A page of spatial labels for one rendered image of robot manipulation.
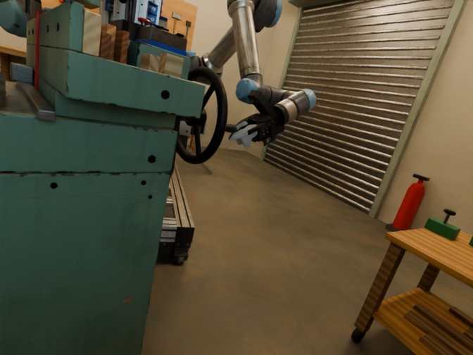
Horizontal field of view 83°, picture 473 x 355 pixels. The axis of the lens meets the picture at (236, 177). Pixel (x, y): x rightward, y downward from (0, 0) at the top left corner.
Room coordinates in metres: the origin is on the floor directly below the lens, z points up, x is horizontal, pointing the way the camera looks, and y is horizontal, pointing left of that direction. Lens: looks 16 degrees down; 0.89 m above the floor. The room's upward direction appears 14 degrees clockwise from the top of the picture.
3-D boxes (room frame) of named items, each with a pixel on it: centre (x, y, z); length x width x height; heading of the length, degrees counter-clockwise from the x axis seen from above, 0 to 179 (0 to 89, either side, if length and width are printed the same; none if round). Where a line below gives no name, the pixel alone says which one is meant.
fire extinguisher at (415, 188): (2.53, -1.71, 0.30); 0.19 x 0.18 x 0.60; 126
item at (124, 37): (0.67, 0.37, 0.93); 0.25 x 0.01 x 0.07; 44
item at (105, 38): (0.65, 0.40, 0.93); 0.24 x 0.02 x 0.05; 44
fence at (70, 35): (0.57, 0.44, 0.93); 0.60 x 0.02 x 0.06; 44
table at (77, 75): (0.67, 0.34, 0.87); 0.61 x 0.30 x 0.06; 44
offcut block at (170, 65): (0.51, 0.16, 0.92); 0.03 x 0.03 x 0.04; 39
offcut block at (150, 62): (0.59, 0.23, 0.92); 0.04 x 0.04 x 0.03; 48
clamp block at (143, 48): (0.73, 0.28, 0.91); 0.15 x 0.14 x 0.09; 44
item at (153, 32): (0.73, 0.28, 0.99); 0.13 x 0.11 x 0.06; 44
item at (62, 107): (0.63, 0.37, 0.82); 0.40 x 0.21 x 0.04; 44
